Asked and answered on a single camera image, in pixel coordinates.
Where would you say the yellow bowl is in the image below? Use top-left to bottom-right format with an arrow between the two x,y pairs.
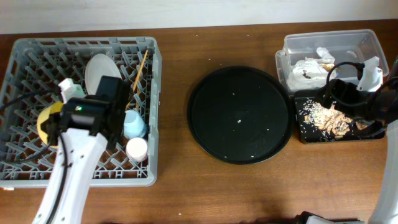
37,101 -> 63,149

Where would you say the peanut shells and rice waste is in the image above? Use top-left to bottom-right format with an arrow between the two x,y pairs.
298,99 -> 368,141

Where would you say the white tissue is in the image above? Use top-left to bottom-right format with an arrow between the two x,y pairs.
287,47 -> 335,92

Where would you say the grey round plate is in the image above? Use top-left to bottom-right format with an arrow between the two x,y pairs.
85,54 -> 121,95

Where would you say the blue cup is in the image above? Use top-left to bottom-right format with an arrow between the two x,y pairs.
123,110 -> 147,139

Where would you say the pink cup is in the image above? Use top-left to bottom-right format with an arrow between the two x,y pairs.
126,138 -> 148,162

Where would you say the wooden chopstick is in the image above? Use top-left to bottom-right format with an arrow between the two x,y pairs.
131,50 -> 148,96
135,75 -> 142,110

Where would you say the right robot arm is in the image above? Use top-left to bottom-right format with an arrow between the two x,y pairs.
294,61 -> 397,223

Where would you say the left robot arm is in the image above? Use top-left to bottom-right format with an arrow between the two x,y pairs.
33,76 -> 131,223

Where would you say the grey plastic dishwasher rack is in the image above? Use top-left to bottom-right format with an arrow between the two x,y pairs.
1,37 -> 162,188

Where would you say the black rectangular bin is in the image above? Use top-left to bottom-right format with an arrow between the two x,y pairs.
294,90 -> 385,144

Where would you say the clear plastic bin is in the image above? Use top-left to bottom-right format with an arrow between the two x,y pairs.
275,29 -> 389,96

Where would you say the round black tray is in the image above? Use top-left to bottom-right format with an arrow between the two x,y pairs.
187,66 -> 295,165

